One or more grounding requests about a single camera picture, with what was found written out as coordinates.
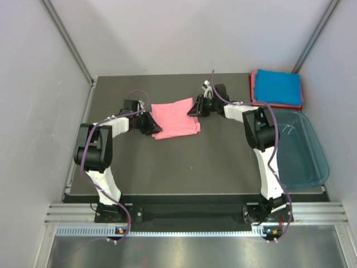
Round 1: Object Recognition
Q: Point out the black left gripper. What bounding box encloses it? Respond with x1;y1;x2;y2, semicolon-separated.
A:
134;110;162;135

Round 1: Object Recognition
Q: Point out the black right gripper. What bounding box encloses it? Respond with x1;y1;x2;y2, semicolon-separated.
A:
188;94;219;117

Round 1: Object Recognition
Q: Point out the pink t-shirt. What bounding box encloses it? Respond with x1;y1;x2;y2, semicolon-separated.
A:
151;98;201;140

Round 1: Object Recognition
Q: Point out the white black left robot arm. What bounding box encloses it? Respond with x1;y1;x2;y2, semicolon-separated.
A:
74;99;162;222

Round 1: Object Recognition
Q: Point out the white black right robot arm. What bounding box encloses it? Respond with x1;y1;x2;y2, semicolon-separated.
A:
187;80;287;225

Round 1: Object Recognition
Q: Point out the folded blue t-shirt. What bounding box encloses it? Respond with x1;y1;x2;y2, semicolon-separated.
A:
255;69;304;106

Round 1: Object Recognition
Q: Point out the folded dark red t-shirt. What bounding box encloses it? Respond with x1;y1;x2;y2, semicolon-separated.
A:
249;70;304;112

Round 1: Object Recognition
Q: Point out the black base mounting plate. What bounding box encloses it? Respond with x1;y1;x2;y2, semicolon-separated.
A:
94;202;290;224

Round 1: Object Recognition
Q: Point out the teal transparent plastic bin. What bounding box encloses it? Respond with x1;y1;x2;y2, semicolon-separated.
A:
274;109;330;190

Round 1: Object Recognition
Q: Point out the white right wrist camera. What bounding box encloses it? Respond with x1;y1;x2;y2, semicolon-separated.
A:
202;80;214;99

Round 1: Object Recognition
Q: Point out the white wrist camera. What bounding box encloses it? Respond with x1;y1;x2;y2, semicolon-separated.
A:
202;80;214;99
138;100;147;112

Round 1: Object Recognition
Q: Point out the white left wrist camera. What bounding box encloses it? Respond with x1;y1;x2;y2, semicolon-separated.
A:
138;100;147;112

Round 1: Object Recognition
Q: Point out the grey slotted cable duct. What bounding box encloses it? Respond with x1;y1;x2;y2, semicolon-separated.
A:
55;224;281;237

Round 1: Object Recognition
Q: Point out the aluminium frame rail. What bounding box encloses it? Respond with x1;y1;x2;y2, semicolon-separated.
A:
45;202;349;225

